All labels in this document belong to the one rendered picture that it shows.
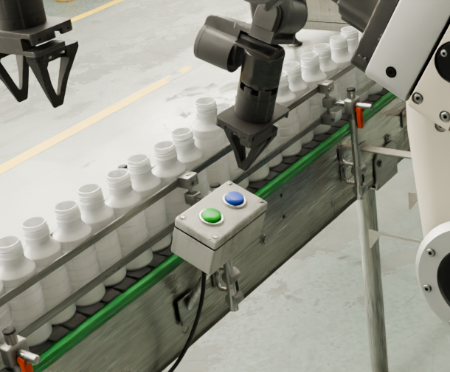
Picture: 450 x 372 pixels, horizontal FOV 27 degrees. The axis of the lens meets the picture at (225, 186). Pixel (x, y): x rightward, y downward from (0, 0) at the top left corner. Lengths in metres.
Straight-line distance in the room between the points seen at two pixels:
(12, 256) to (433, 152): 0.63
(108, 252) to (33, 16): 0.50
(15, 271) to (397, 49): 0.74
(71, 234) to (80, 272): 0.06
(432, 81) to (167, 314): 0.90
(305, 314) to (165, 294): 1.64
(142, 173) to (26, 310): 0.31
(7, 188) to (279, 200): 2.87
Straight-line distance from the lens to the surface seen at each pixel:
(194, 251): 1.40
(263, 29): 1.26
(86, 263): 1.42
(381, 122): 2.09
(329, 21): 5.57
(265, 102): 1.31
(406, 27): 0.76
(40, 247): 1.38
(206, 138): 1.61
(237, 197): 1.44
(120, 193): 1.47
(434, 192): 1.01
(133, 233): 1.49
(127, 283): 1.50
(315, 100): 1.89
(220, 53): 1.30
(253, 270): 1.74
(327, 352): 2.97
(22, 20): 1.09
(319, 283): 3.30
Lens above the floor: 1.75
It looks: 25 degrees down
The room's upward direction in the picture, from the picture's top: 9 degrees counter-clockwise
